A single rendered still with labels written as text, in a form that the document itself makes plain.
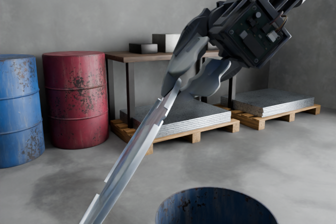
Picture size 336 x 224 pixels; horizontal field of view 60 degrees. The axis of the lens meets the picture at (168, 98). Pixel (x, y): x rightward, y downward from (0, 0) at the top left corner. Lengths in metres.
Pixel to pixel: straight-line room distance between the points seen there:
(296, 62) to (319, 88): 0.53
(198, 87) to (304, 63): 4.54
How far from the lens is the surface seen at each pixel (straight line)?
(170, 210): 1.23
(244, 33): 0.33
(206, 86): 0.37
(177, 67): 0.36
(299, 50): 4.94
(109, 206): 0.30
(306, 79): 4.90
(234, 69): 0.40
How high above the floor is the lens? 1.12
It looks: 14 degrees down
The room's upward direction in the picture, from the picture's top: straight up
